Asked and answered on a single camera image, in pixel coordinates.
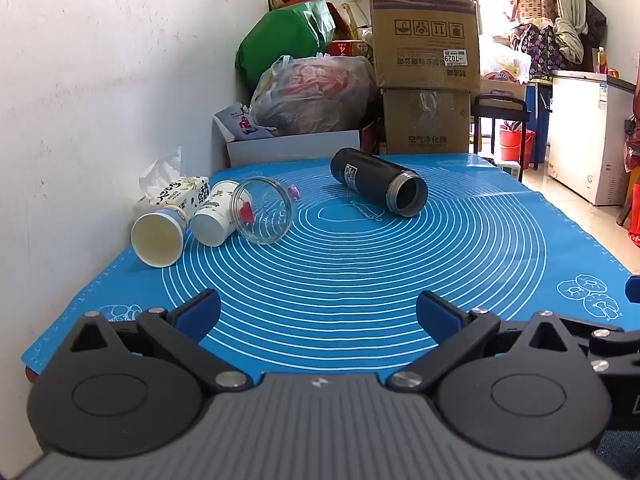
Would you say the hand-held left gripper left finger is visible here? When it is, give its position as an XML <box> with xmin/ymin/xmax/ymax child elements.
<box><xmin>67</xmin><ymin>288</ymin><xmax>253</xmax><ymax>394</ymax></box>

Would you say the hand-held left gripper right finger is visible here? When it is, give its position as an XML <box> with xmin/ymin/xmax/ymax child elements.
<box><xmin>387</xmin><ymin>290</ymin><xmax>590</xmax><ymax>394</ymax></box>

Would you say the blue banded paper cup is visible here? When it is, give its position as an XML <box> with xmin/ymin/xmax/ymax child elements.
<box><xmin>131</xmin><ymin>205</ymin><xmax>189</xmax><ymax>268</ymax></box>

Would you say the white printed paper cup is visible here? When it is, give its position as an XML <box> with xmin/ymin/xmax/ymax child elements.
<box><xmin>191</xmin><ymin>180</ymin><xmax>241</xmax><ymax>247</ymax></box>

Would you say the clear glass cup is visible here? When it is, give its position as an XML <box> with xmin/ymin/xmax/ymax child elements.
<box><xmin>231</xmin><ymin>176</ymin><xmax>297</xmax><ymax>245</ymax></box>

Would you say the black thermos cup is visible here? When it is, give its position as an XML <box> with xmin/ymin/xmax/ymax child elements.
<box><xmin>330</xmin><ymin>147</ymin><xmax>430</xmax><ymax>218</ymax></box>

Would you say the printed tissue pack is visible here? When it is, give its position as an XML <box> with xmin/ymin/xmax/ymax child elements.
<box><xmin>132</xmin><ymin>146</ymin><xmax>210</xmax><ymax>214</ymax></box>

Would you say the blue silicone baking mat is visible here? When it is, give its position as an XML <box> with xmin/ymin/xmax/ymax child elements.
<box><xmin>22</xmin><ymin>152</ymin><xmax>640</xmax><ymax>377</ymax></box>

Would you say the white chest freezer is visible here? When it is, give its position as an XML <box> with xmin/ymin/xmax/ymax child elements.
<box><xmin>547</xmin><ymin>69</ymin><xmax>637</xmax><ymax>206</ymax></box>

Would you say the red bucket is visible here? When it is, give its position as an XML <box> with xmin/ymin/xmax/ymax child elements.
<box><xmin>499</xmin><ymin>129</ymin><xmax>536</xmax><ymax>164</ymax></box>

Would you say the white cardboard box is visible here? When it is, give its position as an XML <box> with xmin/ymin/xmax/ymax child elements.
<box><xmin>225</xmin><ymin>130</ymin><xmax>362</xmax><ymax>169</ymax></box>

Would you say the cartoon printed paper bag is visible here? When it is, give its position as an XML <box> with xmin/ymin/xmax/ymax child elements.
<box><xmin>214</xmin><ymin>102</ymin><xmax>279</xmax><ymax>142</ymax></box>

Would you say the small brown cardboard box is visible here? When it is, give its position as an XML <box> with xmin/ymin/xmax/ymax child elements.
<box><xmin>381</xmin><ymin>87</ymin><xmax>472</xmax><ymax>156</ymax></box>

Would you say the clear plastic bag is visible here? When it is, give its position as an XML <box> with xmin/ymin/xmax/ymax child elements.
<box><xmin>249</xmin><ymin>52</ymin><xmax>379</xmax><ymax>137</ymax></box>

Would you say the purple floral bag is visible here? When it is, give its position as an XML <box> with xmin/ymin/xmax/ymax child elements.
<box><xmin>510</xmin><ymin>22</ymin><xmax>576</xmax><ymax>79</ymax></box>

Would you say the white cloth bundle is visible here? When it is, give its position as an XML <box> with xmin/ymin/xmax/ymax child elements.
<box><xmin>552</xmin><ymin>17</ymin><xmax>586</xmax><ymax>66</ymax></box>

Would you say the green plastic bag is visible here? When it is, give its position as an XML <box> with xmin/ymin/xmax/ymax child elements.
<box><xmin>236</xmin><ymin>0</ymin><xmax>336</xmax><ymax>92</ymax></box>

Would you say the red carton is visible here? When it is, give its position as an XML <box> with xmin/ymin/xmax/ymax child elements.
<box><xmin>330</xmin><ymin>40</ymin><xmax>369</xmax><ymax>59</ymax></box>

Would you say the tall brown cardboard box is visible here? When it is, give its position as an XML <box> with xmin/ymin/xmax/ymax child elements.
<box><xmin>367</xmin><ymin>0</ymin><xmax>482</xmax><ymax>92</ymax></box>

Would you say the beige patterned bag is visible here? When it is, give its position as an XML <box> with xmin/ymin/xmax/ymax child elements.
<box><xmin>505</xmin><ymin>0</ymin><xmax>559</xmax><ymax>21</ymax></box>

